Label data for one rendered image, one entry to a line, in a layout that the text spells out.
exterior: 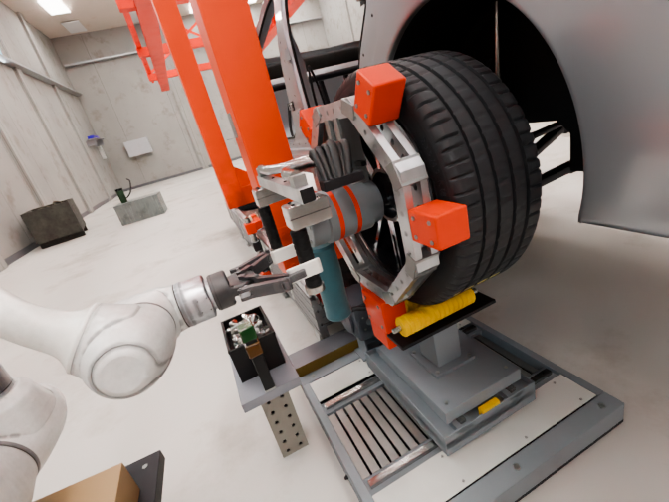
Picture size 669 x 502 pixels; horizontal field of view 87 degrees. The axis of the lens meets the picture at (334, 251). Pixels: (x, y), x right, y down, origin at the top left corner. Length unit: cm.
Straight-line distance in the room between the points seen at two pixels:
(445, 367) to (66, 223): 828
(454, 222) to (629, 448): 98
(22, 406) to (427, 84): 115
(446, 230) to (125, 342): 54
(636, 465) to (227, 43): 176
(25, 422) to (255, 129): 102
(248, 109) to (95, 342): 98
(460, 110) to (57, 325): 77
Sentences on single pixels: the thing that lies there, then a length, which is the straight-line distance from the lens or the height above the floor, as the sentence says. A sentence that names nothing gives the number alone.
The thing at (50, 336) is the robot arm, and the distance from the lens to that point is 61.
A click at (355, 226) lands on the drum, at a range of 92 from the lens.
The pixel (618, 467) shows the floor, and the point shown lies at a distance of 142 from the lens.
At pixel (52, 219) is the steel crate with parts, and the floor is 50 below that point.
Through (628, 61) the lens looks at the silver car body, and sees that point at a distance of 84.
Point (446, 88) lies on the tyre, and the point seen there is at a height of 109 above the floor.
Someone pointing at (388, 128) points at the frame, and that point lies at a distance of 79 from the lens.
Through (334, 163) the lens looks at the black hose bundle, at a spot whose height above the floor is 100.
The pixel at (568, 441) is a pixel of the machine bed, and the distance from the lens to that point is 134.
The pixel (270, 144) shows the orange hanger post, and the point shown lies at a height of 104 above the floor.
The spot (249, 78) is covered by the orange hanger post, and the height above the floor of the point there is 127.
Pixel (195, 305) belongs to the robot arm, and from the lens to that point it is 71.
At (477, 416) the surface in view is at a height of 17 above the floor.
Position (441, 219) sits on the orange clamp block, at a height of 88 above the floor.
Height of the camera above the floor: 110
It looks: 21 degrees down
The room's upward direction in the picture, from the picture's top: 15 degrees counter-clockwise
